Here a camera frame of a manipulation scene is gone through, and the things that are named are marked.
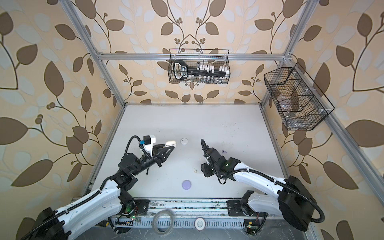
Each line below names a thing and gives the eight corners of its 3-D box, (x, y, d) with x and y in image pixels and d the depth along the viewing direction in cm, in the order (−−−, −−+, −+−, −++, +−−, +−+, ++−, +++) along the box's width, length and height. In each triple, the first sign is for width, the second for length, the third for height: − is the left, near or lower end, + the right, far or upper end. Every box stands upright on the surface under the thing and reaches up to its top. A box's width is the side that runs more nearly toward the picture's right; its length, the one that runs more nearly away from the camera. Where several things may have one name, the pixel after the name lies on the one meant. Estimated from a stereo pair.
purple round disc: (182, 189, 83) (181, 188, 81) (182, 180, 86) (182, 179, 84) (191, 189, 83) (190, 188, 81) (191, 180, 86) (191, 179, 84)
